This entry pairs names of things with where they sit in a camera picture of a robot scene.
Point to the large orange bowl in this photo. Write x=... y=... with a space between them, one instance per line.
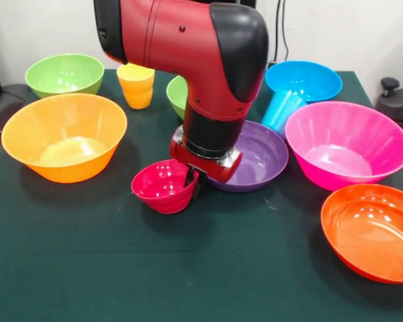
x=64 y=134

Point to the black stand base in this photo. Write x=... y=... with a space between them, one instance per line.
x=396 y=100
x=6 y=104

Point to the small crimson bowl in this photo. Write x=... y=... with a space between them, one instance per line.
x=161 y=191

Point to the yellow cup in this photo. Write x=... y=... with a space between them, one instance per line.
x=136 y=90

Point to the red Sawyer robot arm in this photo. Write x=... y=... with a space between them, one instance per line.
x=188 y=40

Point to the orange-red shallow bowl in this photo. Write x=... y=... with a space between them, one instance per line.
x=372 y=234

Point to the dark green table cloth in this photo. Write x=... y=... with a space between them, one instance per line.
x=201 y=261

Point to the large magenta bowl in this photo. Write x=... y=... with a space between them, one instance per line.
x=346 y=144

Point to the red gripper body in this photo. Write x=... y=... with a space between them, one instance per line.
x=205 y=164

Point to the blue cup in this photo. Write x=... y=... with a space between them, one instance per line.
x=282 y=110

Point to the purple bowl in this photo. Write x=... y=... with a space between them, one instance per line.
x=262 y=157

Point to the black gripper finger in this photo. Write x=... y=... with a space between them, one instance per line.
x=199 y=186
x=190 y=177

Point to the green bowl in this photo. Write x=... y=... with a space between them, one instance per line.
x=177 y=97
x=64 y=73

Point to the blue bowl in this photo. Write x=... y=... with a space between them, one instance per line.
x=305 y=77

